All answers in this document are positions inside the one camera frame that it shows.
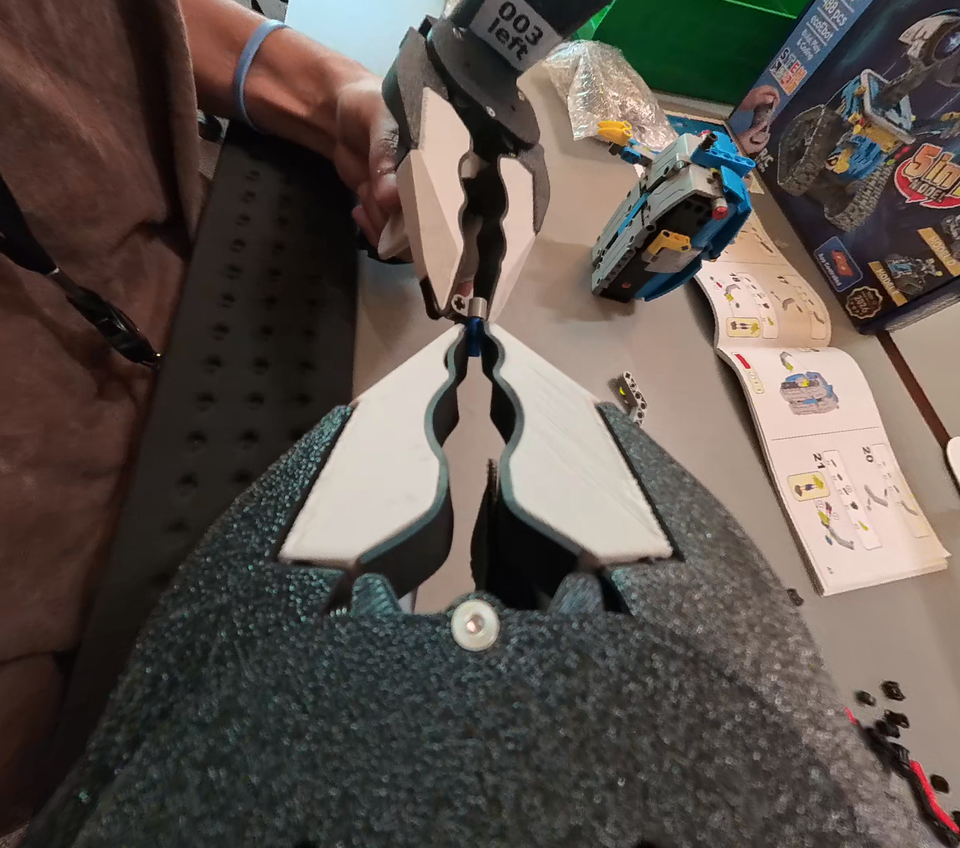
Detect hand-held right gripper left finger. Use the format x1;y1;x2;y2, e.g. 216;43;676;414
277;323;462;597

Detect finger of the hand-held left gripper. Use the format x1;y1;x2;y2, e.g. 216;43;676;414
480;154;538;322
396;89;470;300

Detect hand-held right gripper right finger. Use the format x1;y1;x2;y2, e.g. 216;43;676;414
480;321;674;597

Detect grey angled beam piece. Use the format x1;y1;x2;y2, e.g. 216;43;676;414
616;371;648;425

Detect blue grey brick robot model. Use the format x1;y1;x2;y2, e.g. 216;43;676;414
591;120;757;305

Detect pile of small brick pieces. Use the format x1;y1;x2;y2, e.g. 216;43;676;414
787;589;960;837

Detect person's left forearm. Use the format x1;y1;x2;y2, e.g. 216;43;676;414
161;0;384;144

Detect grey desk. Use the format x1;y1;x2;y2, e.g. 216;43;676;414
352;60;960;826

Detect person's left hand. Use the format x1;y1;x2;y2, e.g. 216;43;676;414
333;75;412;256

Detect clear plastic bags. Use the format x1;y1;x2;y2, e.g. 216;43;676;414
442;0;680;151

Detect green flat box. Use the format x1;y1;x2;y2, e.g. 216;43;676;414
577;0;815;106

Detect blue wristband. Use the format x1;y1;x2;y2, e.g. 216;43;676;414
231;19;290;132

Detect open instruction booklet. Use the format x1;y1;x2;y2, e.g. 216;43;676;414
693;218;950;597

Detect dark blue robot kit box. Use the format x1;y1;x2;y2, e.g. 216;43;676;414
727;0;960;335

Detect brown shirt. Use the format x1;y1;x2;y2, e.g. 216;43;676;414
0;0;211;819

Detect black cable plug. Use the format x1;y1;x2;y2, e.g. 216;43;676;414
45;266;162;369

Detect black shoulder strap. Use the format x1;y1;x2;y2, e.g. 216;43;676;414
0;180;57;275

